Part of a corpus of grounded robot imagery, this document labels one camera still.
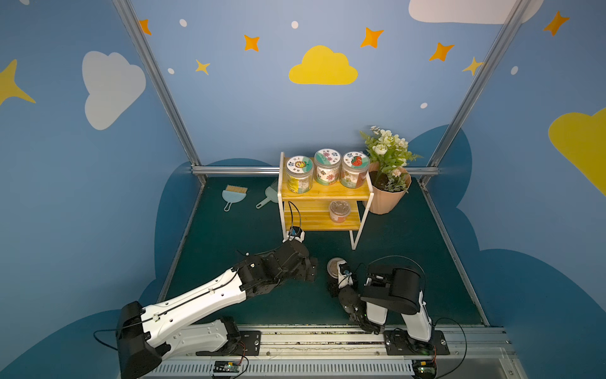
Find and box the clear soil cup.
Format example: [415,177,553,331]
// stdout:
[329,200,351,224]
[327,257,347,280]

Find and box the sunflower label seed jar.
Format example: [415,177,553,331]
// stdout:
[286,156,314,194]

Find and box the strawberry label seed jar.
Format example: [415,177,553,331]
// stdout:
[340,152,370,189]

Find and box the pink flower label seed jar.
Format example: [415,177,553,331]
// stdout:
[314,148,342,186]

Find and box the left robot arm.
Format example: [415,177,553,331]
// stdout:
[115,240,318,378]

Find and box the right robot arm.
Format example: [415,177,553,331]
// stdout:
[327,259,434,343]

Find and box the yellow wooden two-tier shelf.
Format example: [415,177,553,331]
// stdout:
[277,153,374,250]

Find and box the blue dustpan brush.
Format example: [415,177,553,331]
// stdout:
[222,185,248,213]

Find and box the left green circuit board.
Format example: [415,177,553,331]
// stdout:
[212,361,241,375]

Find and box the green circuit board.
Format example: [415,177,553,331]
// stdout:
[212,361,241,375]
[412,360,437,379]

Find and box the right green circuit board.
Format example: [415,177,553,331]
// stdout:
[412,360,437,379]

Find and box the pink pot with flowers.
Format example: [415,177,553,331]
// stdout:
[361,126,420,215]

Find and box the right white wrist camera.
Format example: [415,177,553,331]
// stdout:
[337,260,354,290]

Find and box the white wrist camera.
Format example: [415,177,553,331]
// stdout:
[287,227,306,243]
[337,260,354,290]

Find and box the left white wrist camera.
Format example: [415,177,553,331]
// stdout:
[287,227,306,243]

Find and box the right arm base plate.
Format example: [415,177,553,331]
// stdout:
[383,328,450,357]

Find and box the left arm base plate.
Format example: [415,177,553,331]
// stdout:
[196,330,261,357]

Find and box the left aluminium frame post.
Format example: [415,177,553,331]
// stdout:
[113,0,207,186]

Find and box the aluminium frame post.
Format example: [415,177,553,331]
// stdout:
[113,0,207,186]
[419,0,531,189]

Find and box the aluminium front rail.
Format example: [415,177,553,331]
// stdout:
[141,325,527,378]

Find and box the right aluminium frame post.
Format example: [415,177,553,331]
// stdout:
[419,0,531,189]

